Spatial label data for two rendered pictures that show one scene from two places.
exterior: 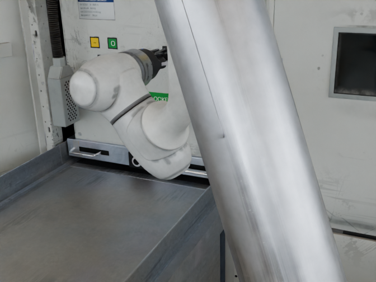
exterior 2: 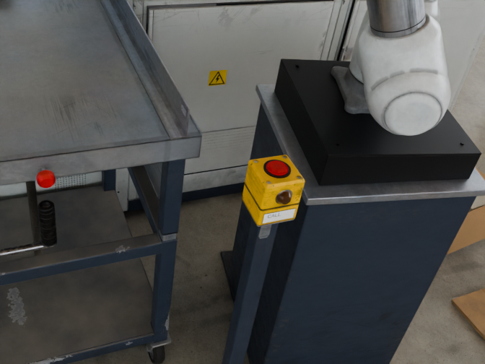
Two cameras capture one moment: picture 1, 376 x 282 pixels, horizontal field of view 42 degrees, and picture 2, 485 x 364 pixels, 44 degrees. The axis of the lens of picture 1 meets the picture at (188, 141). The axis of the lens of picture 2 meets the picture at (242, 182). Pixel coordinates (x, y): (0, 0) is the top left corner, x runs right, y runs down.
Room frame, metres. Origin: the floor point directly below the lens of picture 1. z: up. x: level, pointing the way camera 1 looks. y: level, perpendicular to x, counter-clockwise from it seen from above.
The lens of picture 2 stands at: (-0.07, 0.90, 1.57)
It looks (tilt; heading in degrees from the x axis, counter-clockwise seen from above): 40 degrees down; 306
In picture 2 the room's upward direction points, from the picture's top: 10 degrees clockwise
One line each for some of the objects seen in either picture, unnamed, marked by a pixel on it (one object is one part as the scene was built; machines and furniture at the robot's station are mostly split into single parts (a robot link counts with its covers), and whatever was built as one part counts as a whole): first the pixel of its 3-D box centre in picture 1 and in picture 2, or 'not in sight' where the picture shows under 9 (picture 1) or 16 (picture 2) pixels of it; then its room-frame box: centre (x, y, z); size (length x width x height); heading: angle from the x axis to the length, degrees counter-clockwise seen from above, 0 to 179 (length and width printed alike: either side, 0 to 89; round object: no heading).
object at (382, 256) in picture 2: not in sight; (329, 241); (0.44, -0.28, 0.36); 0.42 x 0.42 x 0.73; 56
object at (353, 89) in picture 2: not in sight; (374, 79); (0.48, -0.32, 0.87); 0.22 x 0.18 x 0.06; 139
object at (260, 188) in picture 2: not in sight; (272, 189); (0.39, 0.18, 0.85); 0.08 x 0.08 x 0.10; 65
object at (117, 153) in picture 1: (144, 155); not in sight; (1.39, 0.13, 0.89); 0.54 x 0.05 x 0.06; 65
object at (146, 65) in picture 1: (131, 70); not in sight; (1.07, 0.12, 1.23); 0.09 x 0.06 x 0.09; 65
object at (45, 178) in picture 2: not in sight; (45, 175); (0.70, 0.45, 0.82); 0.04 x 0.03 x 0.03; 155
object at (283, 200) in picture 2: not in sight; (285, 198); (0.34, 0.20, 0.87); 0.03 x 0.01 x 0.03; 65
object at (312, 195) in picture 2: not in sight; (364, 136); (0.44, -0.28, 0.74); 0.45 x 0.45 x 0.02; 56
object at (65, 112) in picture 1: (64, 94); not in sight; (1.40, 0.36, 1.09); 0.08 x 0.05 x 0.17; 155
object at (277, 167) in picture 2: not in sight; (276, 170); (0.39, 0.18, 0.90); 0.04 x 0.04 x 0.02
